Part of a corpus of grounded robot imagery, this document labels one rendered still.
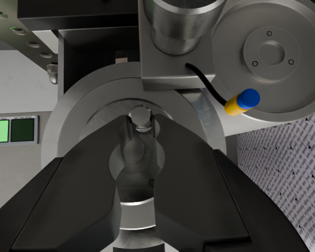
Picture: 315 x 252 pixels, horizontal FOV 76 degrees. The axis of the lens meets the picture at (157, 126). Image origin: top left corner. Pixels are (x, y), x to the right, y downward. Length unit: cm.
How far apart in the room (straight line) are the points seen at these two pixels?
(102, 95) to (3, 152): 47
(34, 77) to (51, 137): 260
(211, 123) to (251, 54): 7
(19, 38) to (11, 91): 238
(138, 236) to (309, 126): 20
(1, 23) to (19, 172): 32
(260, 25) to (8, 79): 281
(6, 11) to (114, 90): 28
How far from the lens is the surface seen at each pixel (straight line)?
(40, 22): 19
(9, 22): 45
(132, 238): 18
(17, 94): 281
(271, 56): 21
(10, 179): 60
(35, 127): 57
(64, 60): 20
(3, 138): 61
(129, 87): 16
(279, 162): 31
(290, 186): 30
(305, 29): 24
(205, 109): 17
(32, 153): 57
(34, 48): 51
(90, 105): 17
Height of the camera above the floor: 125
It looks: 7 degrees down
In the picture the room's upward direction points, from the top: 177 degrees clockwise
